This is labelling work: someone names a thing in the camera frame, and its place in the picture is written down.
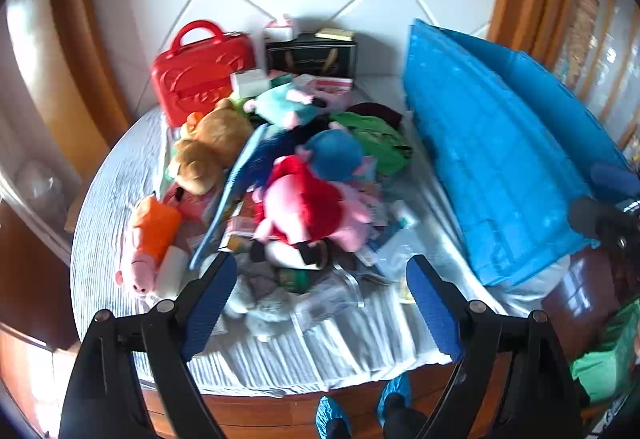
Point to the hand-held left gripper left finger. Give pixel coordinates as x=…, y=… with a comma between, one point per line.
x=210, y=304

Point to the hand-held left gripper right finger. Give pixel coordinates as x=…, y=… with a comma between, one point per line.
x=432, y=304

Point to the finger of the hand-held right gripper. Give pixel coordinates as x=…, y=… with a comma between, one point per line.
x=617, y=181
x=592, y=219

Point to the small white round cap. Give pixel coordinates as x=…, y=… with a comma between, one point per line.
x=172, y=271

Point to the blue plastic container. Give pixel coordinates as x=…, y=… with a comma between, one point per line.
x=480, y=159

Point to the clear zip bag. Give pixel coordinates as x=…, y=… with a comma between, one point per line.
x=400, y=251

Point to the dark wooden nightstand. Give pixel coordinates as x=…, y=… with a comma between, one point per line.
x=580, y=289

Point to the small colourful carton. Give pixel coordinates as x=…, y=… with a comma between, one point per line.
x=237, y=231

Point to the clear plastic packaging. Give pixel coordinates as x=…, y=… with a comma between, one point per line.
x=345, y=294

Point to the green can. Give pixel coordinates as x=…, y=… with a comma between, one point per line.
x=300, y=280

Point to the orange-dress pig plush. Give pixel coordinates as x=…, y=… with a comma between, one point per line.
x=152, y=229

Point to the blue shoe cover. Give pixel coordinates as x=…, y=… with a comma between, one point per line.
x=331, y=419
x=395, y=394

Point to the pink package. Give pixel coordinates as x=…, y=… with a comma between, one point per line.
x=192, y=206

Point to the white striped bedsheet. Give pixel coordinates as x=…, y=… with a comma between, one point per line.
x=325, y=359

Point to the blue book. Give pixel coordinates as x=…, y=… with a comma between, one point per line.
x=235, y=184

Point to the red-dress pig plush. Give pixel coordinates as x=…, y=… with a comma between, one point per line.
x=300, y=209

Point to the green plastic bag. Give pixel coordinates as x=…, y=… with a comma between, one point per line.
x=605, y=369

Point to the brown teddy bear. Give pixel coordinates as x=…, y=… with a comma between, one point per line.
x=215, y=139

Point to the green cloth bag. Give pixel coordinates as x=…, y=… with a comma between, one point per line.
x=375, y=141

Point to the navy cloth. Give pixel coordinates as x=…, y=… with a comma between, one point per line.
x=281, y=141

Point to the blue pig plush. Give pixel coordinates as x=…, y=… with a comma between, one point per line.
x=335, y=154

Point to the dark maroon cloth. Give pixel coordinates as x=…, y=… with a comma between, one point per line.
x=375, y=111

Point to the teal plush toy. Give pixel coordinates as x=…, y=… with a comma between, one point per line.
x=280, y=104

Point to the small white box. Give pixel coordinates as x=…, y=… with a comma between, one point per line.
x=250, y=83

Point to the red hard-shell suitcase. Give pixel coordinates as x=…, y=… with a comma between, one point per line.
x=200, y=74

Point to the pink and white box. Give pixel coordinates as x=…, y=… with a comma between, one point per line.
x=332, y=86

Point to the black gift bag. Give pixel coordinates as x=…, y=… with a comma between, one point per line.
x=310, y=59

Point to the white tissue box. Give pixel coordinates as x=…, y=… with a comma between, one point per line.
x=277, y=31

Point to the yellow sticky note pad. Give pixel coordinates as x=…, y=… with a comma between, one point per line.
x=334, y=34

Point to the wooden bed frame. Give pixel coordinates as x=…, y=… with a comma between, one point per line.
x=280, y=411

